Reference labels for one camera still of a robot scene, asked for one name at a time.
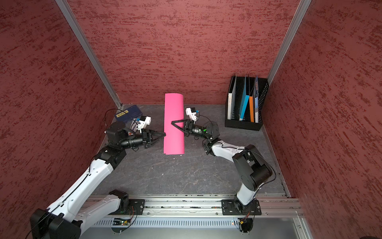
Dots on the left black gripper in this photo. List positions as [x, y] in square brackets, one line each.
[144, 134]

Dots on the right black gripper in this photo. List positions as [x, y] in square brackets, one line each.
[188, 125]

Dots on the pink rectangular paper sheet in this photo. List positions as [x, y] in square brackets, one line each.
[174, 139]

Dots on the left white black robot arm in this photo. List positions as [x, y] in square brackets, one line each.
[63, 219]

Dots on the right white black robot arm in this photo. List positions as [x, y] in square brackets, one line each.
[253, 169]

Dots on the dark blue box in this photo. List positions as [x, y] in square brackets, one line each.
[130, 114]

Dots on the white book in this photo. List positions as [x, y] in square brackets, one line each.
[231, 97]

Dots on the teal folder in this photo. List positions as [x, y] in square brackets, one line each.
[245, 98]

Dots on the orange book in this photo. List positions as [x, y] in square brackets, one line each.
[251, 107]

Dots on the blue magazine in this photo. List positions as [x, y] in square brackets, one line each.
[256, 99]

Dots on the black mesh file organizer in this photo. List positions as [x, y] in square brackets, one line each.
[246, 123]

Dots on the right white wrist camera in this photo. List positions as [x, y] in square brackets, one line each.
[192, 113]

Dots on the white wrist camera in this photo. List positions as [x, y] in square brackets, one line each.
[192, 113]
[143, 122]

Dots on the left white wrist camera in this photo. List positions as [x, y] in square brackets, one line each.
[143, 122]

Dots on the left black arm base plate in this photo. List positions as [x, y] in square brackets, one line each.
[135, 206]

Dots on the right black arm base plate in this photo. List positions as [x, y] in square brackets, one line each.
[234, 207]

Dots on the left controller board with wires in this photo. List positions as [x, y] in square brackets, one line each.
[119, 225]

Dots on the controller board with wires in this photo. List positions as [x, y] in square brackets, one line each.
[245, 224]
[119, 225]

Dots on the aluminium rail frame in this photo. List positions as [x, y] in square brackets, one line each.
[205, 212]

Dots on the right controller board with wires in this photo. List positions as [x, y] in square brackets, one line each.
[245, 224]

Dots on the left aluminium corner post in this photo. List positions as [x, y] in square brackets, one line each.
[79, 34]

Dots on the aluminium corner post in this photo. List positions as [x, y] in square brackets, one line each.
[79, 34]
[288, 38]

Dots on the right aluminium corner post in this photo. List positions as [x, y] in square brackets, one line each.
[288, 38]

